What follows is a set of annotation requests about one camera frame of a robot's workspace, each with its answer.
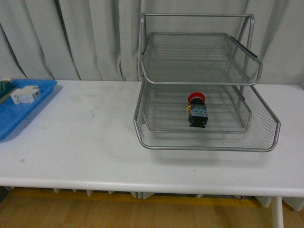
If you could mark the red emergency stop button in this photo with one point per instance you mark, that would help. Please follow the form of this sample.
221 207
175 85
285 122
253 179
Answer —
197 110

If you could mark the white curtain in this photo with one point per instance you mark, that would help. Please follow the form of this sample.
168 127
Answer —
98 39

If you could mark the white circuit breaker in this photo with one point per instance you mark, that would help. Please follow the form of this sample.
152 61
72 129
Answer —
26 95

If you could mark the blue plastic tray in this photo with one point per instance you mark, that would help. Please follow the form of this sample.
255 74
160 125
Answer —
11 114

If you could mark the white table leg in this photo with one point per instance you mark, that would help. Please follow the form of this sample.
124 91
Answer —
277 212

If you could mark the silver rack frame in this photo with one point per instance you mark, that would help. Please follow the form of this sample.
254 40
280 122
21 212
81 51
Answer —
238 26

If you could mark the green knife switch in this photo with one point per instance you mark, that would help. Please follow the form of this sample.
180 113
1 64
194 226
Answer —
6 88

